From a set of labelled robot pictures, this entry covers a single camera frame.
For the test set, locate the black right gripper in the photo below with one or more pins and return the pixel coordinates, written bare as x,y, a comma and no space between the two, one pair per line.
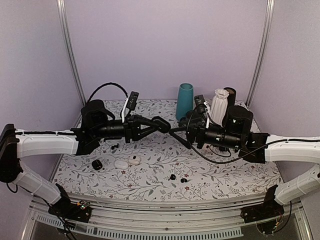
198,130

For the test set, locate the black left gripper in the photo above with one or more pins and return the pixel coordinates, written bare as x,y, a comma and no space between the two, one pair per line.
131,130

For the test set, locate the black earbuds charging case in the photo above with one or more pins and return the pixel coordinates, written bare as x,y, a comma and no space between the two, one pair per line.
162,125

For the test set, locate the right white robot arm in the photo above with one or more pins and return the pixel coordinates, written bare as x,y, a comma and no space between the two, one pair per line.
293,149

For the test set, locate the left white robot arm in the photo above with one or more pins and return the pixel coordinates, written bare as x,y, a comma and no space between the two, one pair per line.
16,144

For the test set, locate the white open earbuds case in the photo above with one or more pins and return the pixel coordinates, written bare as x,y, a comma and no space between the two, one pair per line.
134,160

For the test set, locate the white closed earbuds case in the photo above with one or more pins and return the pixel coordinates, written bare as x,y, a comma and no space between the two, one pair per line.
119,164

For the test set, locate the small black closed case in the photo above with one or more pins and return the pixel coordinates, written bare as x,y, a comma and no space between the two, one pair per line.
97,164

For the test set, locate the dark grey mug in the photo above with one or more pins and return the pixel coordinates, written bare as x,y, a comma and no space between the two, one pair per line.
190,116

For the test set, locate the floral patterned table mat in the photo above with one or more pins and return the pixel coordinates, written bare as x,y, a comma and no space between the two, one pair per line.
162,156

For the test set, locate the teal tall vase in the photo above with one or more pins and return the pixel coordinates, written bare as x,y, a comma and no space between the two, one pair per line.
184,100

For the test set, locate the white ribbed vase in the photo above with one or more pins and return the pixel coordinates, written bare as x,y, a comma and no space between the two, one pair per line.
219,106

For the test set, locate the black cylinder vase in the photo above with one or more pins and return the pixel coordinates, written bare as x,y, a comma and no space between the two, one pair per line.
231,99

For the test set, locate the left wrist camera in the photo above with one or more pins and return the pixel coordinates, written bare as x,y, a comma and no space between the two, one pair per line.
129,105

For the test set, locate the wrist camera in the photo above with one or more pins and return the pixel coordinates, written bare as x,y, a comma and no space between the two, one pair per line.
202,109
129,105

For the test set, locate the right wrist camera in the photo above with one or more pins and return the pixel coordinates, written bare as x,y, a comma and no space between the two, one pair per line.
202,109

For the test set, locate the front aluminium rail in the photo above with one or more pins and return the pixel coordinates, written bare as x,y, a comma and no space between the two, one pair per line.
218,219

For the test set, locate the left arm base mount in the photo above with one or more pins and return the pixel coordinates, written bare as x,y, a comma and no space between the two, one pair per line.
64,208

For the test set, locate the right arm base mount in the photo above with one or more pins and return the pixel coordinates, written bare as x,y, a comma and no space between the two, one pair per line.
269,208

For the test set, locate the left aluminium frame post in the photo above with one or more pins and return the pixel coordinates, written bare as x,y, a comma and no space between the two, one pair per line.
61,7

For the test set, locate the aluminium frame post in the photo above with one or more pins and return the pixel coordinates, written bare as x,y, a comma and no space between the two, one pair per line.
267,24
61,7

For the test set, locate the right aluminium frame post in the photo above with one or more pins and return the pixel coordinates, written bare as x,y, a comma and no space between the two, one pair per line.
267,24

